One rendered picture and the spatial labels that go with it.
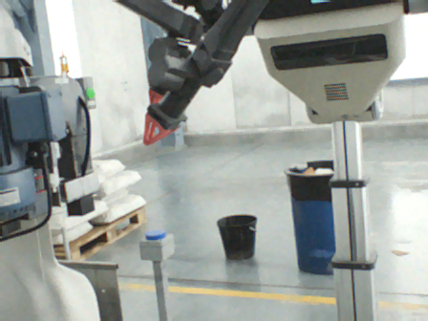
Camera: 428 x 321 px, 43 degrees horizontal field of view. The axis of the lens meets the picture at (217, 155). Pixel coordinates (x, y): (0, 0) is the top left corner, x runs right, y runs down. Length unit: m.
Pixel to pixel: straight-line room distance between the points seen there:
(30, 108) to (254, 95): 8.67
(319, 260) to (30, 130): 2.68
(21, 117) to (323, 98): 0.89
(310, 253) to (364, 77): 2.09
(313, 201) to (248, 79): 6.42
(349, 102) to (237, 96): 8.13
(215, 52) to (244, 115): 8.53
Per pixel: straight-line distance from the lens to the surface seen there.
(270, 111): 9.50
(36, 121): 0.98
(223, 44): 1.13
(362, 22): 1.41
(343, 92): 1.55
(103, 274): 1.81
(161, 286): 1.67
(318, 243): 3.41
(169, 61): 1.15
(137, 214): 4.98
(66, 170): 1.50
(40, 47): 7.15
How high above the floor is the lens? 1.30
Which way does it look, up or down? 9 degrees down
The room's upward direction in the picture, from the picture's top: 6 degrees counter-clockwise
